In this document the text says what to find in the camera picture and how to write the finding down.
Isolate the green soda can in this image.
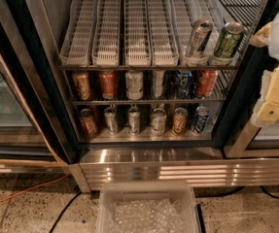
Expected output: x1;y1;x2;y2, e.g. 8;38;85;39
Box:
214;21;244;58

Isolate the tan can shelf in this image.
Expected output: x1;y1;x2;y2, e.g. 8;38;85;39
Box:
72;72;91;101
172;108;188;135

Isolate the clear plastic bin with ice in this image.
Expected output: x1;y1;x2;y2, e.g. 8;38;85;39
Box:
95;181;203;233

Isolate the blue can bottom shelf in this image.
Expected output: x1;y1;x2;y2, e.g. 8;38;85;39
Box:
191;106;209;134

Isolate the silver can middle shelf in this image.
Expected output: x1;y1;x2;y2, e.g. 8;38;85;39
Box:
153;70;165;98

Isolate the white can bottom shelf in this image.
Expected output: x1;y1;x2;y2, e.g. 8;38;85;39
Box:
151;108;167;136

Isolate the black cable on floor right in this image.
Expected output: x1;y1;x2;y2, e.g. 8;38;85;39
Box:
194;184;279;200

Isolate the black cable on floor left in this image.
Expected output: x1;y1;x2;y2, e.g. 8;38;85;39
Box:
48;191;83;233

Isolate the red can middle shelf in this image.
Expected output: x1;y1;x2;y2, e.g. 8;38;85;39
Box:
195;70;218;97

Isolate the silver can on top shelf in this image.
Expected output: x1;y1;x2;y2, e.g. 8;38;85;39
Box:
186;19;213;58

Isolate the silver can shelf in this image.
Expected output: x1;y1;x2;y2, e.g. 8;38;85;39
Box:
153;70;165;98
128;107;140;135
104;107;119;135

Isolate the stainless steel fridge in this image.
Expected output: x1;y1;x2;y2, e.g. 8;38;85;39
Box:
0;0;279;192

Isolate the blue can shelf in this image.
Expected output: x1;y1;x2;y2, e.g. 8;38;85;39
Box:
174;71;192;99
191;106;209;134

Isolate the orange can middle shelf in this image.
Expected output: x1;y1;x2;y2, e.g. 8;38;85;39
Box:
99;71;117;100

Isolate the tan can middle shelf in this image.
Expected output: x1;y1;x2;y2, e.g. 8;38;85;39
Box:
72;72;91;101

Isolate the tan can bottom shelf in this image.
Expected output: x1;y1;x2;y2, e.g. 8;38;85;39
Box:
172;108;188;135

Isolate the silver can bottom shelf left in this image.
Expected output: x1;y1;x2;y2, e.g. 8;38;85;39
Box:
104;107;119;135

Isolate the blue can middle shelf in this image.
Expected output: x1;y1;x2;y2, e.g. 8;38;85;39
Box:
174;71;192;99

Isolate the white can middle shelf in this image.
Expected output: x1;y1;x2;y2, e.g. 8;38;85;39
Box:
125;72;143;100

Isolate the black cable on floor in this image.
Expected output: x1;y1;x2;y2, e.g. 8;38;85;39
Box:
48;191;83;233
194;184;279;200

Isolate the orange can shelf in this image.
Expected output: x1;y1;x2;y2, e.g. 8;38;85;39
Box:
99;71;117;100
79;109;98;136

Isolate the orange can bottom shelf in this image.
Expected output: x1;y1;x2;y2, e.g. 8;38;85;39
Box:
79;109;98;136

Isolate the left glass fridge door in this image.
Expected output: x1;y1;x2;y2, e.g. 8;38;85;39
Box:
0;52;66;168

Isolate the white can shelf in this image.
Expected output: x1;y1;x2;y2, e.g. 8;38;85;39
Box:
125;72;143;100
151;108;167;136

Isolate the silver can bottom shelf centre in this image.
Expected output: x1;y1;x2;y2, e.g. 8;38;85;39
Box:
128;107;140;135

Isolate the orange cable on floor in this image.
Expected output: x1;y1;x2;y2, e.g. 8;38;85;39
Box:
0;173;70;210

